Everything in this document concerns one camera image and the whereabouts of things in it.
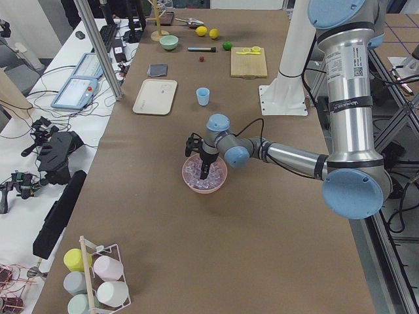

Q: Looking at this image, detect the pale green plastic cup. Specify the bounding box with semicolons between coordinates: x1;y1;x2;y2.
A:
67;294;90;314

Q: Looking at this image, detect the pink plastic cup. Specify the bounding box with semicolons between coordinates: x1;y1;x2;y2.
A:
93;256;124;281

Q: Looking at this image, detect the black speaker bar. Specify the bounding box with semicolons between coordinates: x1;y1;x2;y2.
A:
32;170;86;260

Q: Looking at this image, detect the steel ice scoop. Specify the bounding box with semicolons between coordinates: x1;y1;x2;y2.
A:
175;18;205;27

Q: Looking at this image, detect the pink bowl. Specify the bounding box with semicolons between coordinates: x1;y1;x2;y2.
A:
181;154;228;195

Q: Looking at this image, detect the wooden rack handle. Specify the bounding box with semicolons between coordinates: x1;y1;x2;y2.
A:
79;235;98;314

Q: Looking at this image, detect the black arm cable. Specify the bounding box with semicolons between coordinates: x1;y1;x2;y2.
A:
191;118;265;154

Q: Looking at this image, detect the cream rabbit serving tray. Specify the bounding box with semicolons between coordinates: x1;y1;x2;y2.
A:
132;78;177;116

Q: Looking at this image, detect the bamboo cutting board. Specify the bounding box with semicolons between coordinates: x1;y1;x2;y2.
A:
230;47;268;79

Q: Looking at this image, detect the near teach pendant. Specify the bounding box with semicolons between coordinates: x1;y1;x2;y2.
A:
51;77;98;111

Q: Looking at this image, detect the green lime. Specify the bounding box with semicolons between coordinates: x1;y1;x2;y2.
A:
222;41;232;51

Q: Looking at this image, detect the black keyboard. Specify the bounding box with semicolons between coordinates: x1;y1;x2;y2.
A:
100;24;118;53

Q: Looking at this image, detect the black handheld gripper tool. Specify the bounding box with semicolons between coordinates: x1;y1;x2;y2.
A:
1;172;48;215

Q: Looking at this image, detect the yellow-green plastic cup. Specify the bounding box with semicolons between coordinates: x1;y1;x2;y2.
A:
63;248;84;271

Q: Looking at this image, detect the white wire cup rack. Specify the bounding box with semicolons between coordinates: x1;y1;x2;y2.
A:
79;235;131;313

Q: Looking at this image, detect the yellow lemon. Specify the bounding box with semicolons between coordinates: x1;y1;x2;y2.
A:
209;28;219;40
195;26;208;37

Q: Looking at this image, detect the teach pendant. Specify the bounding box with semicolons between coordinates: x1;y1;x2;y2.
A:
51;77;98;111
72;52;103;79

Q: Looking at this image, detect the grey folded cloth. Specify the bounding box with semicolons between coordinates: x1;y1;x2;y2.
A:
147;63;168;77

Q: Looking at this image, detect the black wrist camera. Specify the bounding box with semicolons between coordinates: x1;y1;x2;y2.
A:
185;132;203;157

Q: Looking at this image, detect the wooden cup tree stand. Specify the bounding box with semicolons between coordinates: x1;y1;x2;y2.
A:
148;0;170;42

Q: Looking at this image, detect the mint green bowl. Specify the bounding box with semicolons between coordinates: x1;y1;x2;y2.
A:
159;35;179;51

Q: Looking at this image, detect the pile of clear ice cubes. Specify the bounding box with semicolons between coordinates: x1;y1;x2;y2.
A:
185;156;227;190

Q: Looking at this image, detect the aluminium frame post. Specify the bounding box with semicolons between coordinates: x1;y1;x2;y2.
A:
74;0;123;101

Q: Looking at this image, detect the light blue plastic cup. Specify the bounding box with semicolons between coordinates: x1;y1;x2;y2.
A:
196;87;210;106

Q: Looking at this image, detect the grey-blue plastic cup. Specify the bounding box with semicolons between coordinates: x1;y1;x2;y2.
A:
63;271;87;296

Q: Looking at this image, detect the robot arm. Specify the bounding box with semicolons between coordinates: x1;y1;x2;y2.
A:
185;1;392;219

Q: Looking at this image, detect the white plastic cup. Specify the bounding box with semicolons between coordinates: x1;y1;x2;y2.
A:
96;281;129;307

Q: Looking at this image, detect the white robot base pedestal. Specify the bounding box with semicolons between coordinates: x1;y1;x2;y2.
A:
259;0;316;116

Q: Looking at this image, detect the steel muddler black tip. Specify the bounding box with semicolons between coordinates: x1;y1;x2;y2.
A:
187;47;217;53

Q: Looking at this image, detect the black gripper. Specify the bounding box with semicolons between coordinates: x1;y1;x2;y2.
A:
199;142;219;180

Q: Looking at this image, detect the far teach pendant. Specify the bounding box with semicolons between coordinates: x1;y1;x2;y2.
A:
72;52;103;79

